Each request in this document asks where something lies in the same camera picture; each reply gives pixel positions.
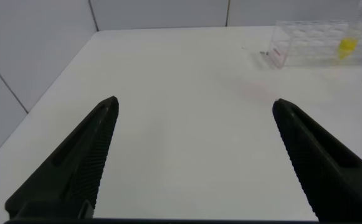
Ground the test tube with yellow pigment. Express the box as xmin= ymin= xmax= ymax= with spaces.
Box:
xmin=336 ymin=0 xmax=362 ymax=60

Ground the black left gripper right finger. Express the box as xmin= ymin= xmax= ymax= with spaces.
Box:
xmin=272 ymin=98 xmax=362 ymax=223

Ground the clear acrylic test tube rack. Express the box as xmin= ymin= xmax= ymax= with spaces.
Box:
xmin=267 ymin=19 xmax=362 ymax=70

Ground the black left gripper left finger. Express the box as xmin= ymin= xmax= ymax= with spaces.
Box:
xmin=4 ymin=95 xmax=120 ymax=220

